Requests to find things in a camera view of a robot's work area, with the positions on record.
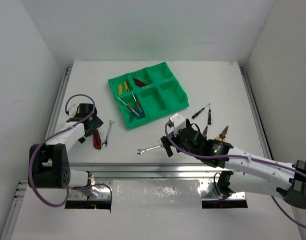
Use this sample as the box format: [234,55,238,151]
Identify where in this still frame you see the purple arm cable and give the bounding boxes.
[164,121,306,231]
[27,94,113,208]

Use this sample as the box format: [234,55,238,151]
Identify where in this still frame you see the white foreground cover panel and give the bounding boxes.
[12,180,301,240]

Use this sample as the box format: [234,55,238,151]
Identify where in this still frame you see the silver wrench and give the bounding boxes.
[137,143,163,155]
[102,120,115,147]

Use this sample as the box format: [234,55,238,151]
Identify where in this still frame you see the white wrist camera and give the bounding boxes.
[68,104,76,114]
[169,113,186,136]

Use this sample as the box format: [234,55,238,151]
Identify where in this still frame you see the yellow pliers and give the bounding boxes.
[202,126,208,137]
[215,125,229,142]

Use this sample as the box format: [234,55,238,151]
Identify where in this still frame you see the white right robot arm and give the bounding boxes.
[164,119,306,210]

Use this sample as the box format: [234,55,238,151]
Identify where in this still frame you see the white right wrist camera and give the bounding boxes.
[169,113,186,136]

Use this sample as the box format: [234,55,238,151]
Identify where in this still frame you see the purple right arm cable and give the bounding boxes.
[164,121,306,231]

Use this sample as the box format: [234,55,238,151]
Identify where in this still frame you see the small yellow utility knife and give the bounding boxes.
[124,81,129,92]

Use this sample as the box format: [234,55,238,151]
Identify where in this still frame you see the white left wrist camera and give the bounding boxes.
[68,104,76,114]

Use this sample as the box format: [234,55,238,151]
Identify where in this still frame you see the blue screwdriver red collar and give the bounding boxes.
[118,97,141,118]

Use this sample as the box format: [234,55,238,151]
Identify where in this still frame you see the red utility knife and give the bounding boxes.
[93,130,102,150]
[132,77,147,87]

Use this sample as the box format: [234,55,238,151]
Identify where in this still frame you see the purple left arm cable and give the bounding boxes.
[27,94,113,208]

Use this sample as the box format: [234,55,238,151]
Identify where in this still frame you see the aluminium front rail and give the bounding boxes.
[69,163,223,180]

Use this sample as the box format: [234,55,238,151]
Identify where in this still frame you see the green six-compartment tray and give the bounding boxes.
[108,62,189,130]

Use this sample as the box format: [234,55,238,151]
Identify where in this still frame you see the green-black screwdriver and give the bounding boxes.
[207,104,212,126]
[192,103,210,119]

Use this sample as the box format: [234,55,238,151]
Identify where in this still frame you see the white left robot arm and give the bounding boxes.
[28,103,103,199]

